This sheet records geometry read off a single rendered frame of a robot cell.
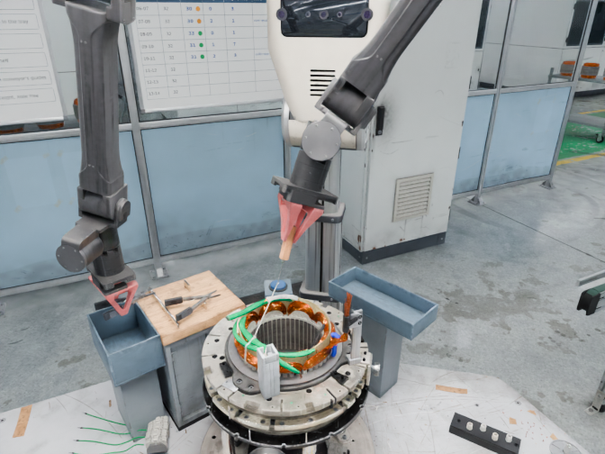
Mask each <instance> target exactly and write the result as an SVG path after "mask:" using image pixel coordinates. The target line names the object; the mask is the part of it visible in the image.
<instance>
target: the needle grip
mask: <svg viewBox="0 0 605 454"><path fill-rule="evenodd" d="M296 228H297V227H296V226H293V228H292V230H291V232H290V234H289V236H288V238H287V239H286V241H283V245H282V248H281V252H280V256H279V258H280V259H283V260H288V259H289V256H290V252H291V248H292V245H293V238H294V235H295V232H296Z"/></svg>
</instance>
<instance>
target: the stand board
mask: <svg viewBox="0 0 605 454"><path fill-rule="evenodd" d="M184 280H186V281H187V282H188V283H189V284H190V287H191V292H189V291H188V290H187V289H186V288H185V285H184ZM152 290H153V291H154V292H156V295H157V296H158V298H159V299H160V300H161V302H162V303H163V304H165V302H164V300H165V299H168V298H173V297H178V296H182V297H188V296H196V295H206V294H209V293H211V292H212V291H214V290H217V292H215V293H213V294H212V295H219V294H221V295H220V296H216V297H214V298H211V299H208V300H206V301H205V302H206V303H207V309H206V310H205V309H204V308H203V307H202V306H201V305H200V306H198V307H197V308H196V309H195V310H193V313H192V314H190V315H188V316H186V317H185V318H184V319H182V320H181V321H179V322H178V323H179V328H180V329H177V328H176V326H175V325H174V324H173V323H172V322H171V321H170V319H169V318H168V317H167V315H166V314H165V312H164V311H163V310H162V308H161V307H160V306H159V305H158V303H157V302H156V300H155V299H154V298H153V296H152V295H150V296H147V297H144V298H142V299H140V300H139V301H138V302H137V303H138V304H139V306H140V307H141V309H142V310H143V312H144V313H145V314H146V315H147V316H148V318H149V320H150V321H151V323H152V324H153V325H154V327H155V328H156V330H157V331H158V333H159V334H160V339H161V343H162V344H163V346H166V345H168V344H170V343H172V342H175V341H178V340H181V339H183V338H185V337H187V336H190V335H192V334H194V333H197V332H199V331H202V330H204V329H207V328H209V327H212V326H213V325H215V324H217V323H218V322H219V321H220V320H222V319H223V318H225V317H226V316H227V315H228V314H230V313H232V312H234V311H236V310H238V309H240V310H243V309H245V304H244V303H243V302H242V301H241V300H239V299H238V297H236V296H235V295H234V294H233V293H232V292H231V291H230V290H229V288H228V287H226V286H225V285H224V284H223V283H222V282H221V281H220V280H219V279H218V278H217V277H216V276H215V275H214V274H213V273H212V272H211V271H210V270H208V271H205V272H203V273H200V274H197V275H194V276H191V277H188V278H185V279H182V280H179V281H176V282H174V283H171V284H168V285H165V286H161V287H158V288H155V289H152ZM198 301H200V300H193V301H190V302H189V301H184V302H183V303H182V304H175V305H170V306H166V308H167V309H168V310H169V312H171V314H172V315H173V316H174V317H175V318H176V314H177V313H180V312H181V311H183V310H184V309H185V308H187V307H189V306H191V307H192V306H193V305H194V304H196V303H197V302H198Z"/></svg>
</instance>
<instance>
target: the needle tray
mask: <svg viewBox="0 0 605 454"><path fill-rule="evenodd" d="M347 293H350V298H351V296H352V299H351V302H352V309H353V310H354V311H355V310H360V309H362V310H363V317H362V330H361V335H362V337H363V339H364V340H365V342H366V343H367V347H368V352H370V353H372V354H373V357H372V365H373V366H375V362H379V363H380V371H379V376H378V377H377V376H374V372H373V371H371V375H370V381H369V390H367V391H369V392H370V393H372V394H373V395H375V396H377V397H378V398H381V397H382V396H383V395H384V394H385V393H386V392H387V391H388V390H389V389H391V388H392V387H393V386H394V385H395V384H396V383H397V380H398V373H399V365H400V357H401V350H402V336H403V337H405V338H406V339H408V340H410V341H412V340H413V339H414V338H415V337H417V336H418V335H419V334H420V333H421V332H422V331H424V330H425V329H426V328H427V327H428V326H430V325H431V324H432V323H433V322H434V321H436V320H437V314H438V304H436V303H434V302H432V301H430V300H428V299H426V298H424V297H422V296H420V295H416V294H414V293H412V292H411V291H409V290H407V289H404V288H402V287H400V286H397V285H395V284H393V283H391V282H389V281H387V280H385V279H383V278H380V277H378V276H376V275H374V274H372V273H369V272H367V271H365V270H363V269H362V268H358V267H356V266H354V267H353V268H351V269H350V270H348V271H346V272H344V273H343V274H341V275H339V276H337V277H335V278H333V279H331V280H330V281H329V296H330V297H332V298H333V299H335V300H337V301H339V302H341V303H342V304H345V298H346V301H347Z"/></svg>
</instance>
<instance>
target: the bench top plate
mask: <svg viewBox="0 0 605 454"><path fill-rule="evenodd" d="M436 385H441V386H451V387H456V388H464V389H467V394H458V393H451V392H446V391H440V390H436ZM368 405H373V406H368ZM163 406H164V405H163ZM375 406H378V407H375ZM21 408H22V407H20V408H17V409H13V410H11V411H8V412H5V413H0V454H72V453H69V452H75V453H78V454H103V453H108V452H114V451H123V450H126V449H128V448H129V447H131V446H132V445H134V444H144V446H143V445H137V446H134V447H132V448H131V449H129V450H127V451H125V452H122V453H112V454H147V449H146V445H145V444H146V440H145V438H146V437H145V438H143V439H141V440H138V441H136V442H133V440H132V441H129V442H127V443H124V444H122V445H116V446H113V445H106V444H103V443H97V442H91V441H76V440H96V441H101V442H105V443H111V444H119V443H123V442H125V441H128V440H131V436H130V434H114V433H110V432H107V431H113V432H118V433H128V432H129V431H128V429H127V427H126V426H125V425H121V424H117V423H113V422H119V423H123V424H125V423H124V421H123V418H122V416H121V414H120V412H119V410H118V405H117V402H116V398H115V394H114V391H113V384H112V380H109V381H106V382H103V383H100V384H97V385H94V386H89V387H86V388H82V389H79V390H77V391H73V392H70V393H67V394H64V395H59V396H56V397H52V398H50V399H47V400H43V401H40V402H38V403H35V404H32V410H31V414H30V418H29V421H28V424H27V428H26V431H25V434H24V436H22V437H16V438H13V435H14V430H15V427H16V424H17V422H18V418H19V415H20V411H21ZM376 408H377V410H376ZM361 409H362V412H361V413H360V415H359V416H360V417H361V418H362V419H363V421H364V422H365V424H366V427H367V428H368V430H369V432H370V434H371V437H372V440H373V443H374V446H375V454H497V453H495V452H493V451H490V450H488V449H486V448H483V447H481V446H479V445H476V444H474V443H472V442H470V441H468V440H465V439H462V438H460V437H458V436H456V435H454V434H452V433H450V432H448V431H449V426H450V423H451V421H452V419H453V416H454V413H455V412H456V413H460V414H462V415H464V416H466V417H468V418H471V419H473V420H476V421H478V422H481V423H484V424H486V425H488V426H491V427H493V428H495V429H497V430H499V431H503V432H506V433H508V434H510V435H512V436H514V437H517V438H519V439H521V443H520V447H519V454H548V453H549V451H550V449H549V445H550V443H551V441H553V440H552V439H551V438H550V436H551V434H552V433H553V434H554V435H555V436H556V437H557V438H558V439H559V440H566V441H569V442H571V443H572V444H573V445H575V446H576V447H577V448H578V449H579V450H580V451H581V453H582V454H590V453H589V452H588V451H587V450H585V449H584V448H583V447H582V446H581V445H579V444H578V443H577V442H576V441H575V440H573V439H572V438H571V437H570V436H568V435H567V434H566V433H565V432H564V431H562V430H561V429H560V428H559V427H558V426H556V425H555V424H554V423H553V422H551V421H550V420H549V419H548V418H547V417H545V416H544V415H543V414H542V413H541V412H540V411H539V410H538V409H537V408H535V407H534V406H533V405H532V404H531V403H529V402H528V401H527V400H526V399H525V398H523V397H522V396H521V395H520V394H518V393H517V392H516V391H515V390H514V389H512V388H511V387H510V386H509V385H508V384H506V383H505V382H504V381H503V380H501V379H499V378H498V377H493V376H486V375H478V374H473V373H466V372H460V371H454V370H446V369H440V368H427V367H421V366H413V365H407V364H401V363H400V365H399V373H398V380H397V383H396V384H395V385H394V386H393V387H392V388H391V389H389V390H388V391H387V392H386V393H385V394H384V395H383V396H382V397H381V398H378V397H377V396H375V395H373V394H372V393H370V392H369V391H368V396H367V399H366V404H365V406H364V408H361ZM520 410H522V411H520ZM528 410H532V411H535V413H536V415H534V414H533V413H529V412H527V411H528ZM164 411H165V416H167V417H168V420H169V430H170V433H169V438H168V443H167V444H168V450H167V452H165V454H200V450H201V447H202V444H203V439H204V437H205V434H206V432H207V431H208V429H209V428H210V426H211V424H212V423H213V419H212V417H211V416H210V415H209V416H207V417H206V418H204V419H202V420H201V421H199V422H196V423H194V424H192V425H191V426H189V427H187V428H185V429H183V430H181V431H179V430H178V429H177V427H176V426H175V424H174V422H173V420H172V419H171V417H170V415H169V414H168V412H167V409H166V408H165V406H164ZM82 412H83V413H82ZM84 413H89V414H92V415H94V416H97V417H101V418H104V419H106V420H110V421H113V422H108V421H105V420H102V419H98V418H95V417H93V416H90V415H87V414H84ZM510 417H511V418H513V419H516V422H517V424H510ZM521 422H522V423H523V424H522V423H521ZM534 425H535V426H534ZM544 425H545V426H544ZM530 426H531V428H530ZM533 426H534V427H533ZM77 427H86V428H96V429H101V430H106V431H98V430H91V429H80V428H77ZM540 428H541V430H540ZM532 432H533V433H532ZM541 433H542V434H543V435H541ZM526 434H527V435H526ZM526 436H527V438H526ZM532 438H533V439H534V440H533V439H532ZM542 440H544V441H542ZM387 442H388V443H389V445H390V447H391V448H390V447H389V445H388V443H387Z"/></svg>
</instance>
